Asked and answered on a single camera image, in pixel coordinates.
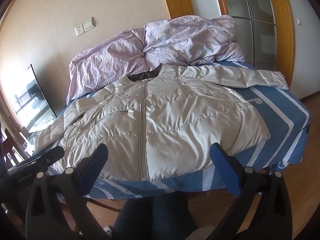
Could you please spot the person's legs in dark pants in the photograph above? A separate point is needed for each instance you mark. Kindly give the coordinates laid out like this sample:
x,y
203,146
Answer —
x,y
152,217

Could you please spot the white wall light switch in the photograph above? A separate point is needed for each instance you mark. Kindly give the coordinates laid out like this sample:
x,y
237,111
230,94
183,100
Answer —
x,y
89,24

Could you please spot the white puffer jacket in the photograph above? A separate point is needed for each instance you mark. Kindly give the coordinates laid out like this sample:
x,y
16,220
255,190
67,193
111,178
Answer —
x,y
170,120

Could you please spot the frosted glass door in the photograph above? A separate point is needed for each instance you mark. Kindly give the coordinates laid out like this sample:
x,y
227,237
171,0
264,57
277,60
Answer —
x,y
252,22

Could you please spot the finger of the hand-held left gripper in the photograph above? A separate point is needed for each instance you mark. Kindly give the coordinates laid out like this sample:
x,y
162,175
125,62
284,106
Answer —
x,y
47,156

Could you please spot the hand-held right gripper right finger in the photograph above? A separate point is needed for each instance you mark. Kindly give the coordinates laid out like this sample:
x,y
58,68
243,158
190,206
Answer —
x,y
225,171

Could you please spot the pink crumpled duvet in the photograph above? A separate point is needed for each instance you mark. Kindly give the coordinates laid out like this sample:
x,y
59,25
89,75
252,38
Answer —
x,y
140,47

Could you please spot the blue striped bed sheet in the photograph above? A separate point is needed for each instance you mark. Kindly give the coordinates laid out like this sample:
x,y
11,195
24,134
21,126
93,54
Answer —
x,y
280,120

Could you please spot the white wall socket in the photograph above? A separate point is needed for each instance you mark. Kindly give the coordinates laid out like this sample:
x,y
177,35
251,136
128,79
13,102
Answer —
x,y
79,30

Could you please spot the dark wooden chair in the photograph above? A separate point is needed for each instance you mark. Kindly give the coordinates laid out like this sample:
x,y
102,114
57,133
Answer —
x,y
7,147

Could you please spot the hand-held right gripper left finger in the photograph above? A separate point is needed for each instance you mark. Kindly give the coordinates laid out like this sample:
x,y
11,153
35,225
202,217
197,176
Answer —
x,y
92,166

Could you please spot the small white wall switch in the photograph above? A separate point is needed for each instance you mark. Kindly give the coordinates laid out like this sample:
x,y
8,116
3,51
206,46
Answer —
x,y
299,21

